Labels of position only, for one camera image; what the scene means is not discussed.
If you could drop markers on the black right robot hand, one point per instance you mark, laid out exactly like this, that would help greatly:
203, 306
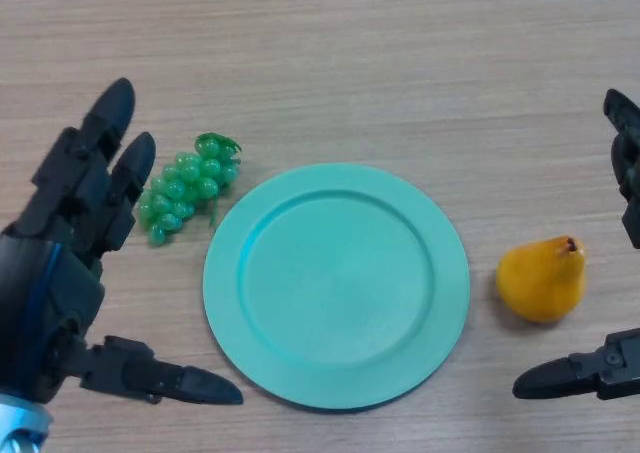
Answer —
620, 363

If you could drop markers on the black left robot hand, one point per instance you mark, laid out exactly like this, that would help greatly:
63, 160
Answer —
55, 283

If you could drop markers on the yellow pear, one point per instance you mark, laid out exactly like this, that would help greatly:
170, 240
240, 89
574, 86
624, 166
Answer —
542, 280

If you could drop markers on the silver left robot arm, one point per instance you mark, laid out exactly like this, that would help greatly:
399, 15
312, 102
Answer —
20, 423

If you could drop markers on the green plate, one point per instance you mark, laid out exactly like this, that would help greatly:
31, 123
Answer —
336, 287

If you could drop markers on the green grape bunch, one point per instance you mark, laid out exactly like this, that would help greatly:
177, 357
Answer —
187, 185

